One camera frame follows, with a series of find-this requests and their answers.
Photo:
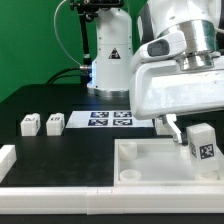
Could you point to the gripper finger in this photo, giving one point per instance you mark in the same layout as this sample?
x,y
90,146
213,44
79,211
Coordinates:
x,y
169,123

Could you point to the white sheet with markers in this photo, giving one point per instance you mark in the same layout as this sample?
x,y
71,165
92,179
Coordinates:
x,y
105,119

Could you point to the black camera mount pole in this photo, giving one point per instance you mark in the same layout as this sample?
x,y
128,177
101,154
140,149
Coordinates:
x,y
87,12

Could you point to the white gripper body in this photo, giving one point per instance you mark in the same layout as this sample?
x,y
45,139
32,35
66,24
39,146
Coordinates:
x,y
159,87

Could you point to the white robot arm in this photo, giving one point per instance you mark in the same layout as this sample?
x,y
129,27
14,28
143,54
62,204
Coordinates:
x,y
200,20

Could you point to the white square tabletop tray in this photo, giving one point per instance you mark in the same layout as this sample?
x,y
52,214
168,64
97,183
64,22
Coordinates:
x,y
158,162

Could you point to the white U-shaped fence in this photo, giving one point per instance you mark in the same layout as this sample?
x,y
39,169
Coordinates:
x,y
112,200

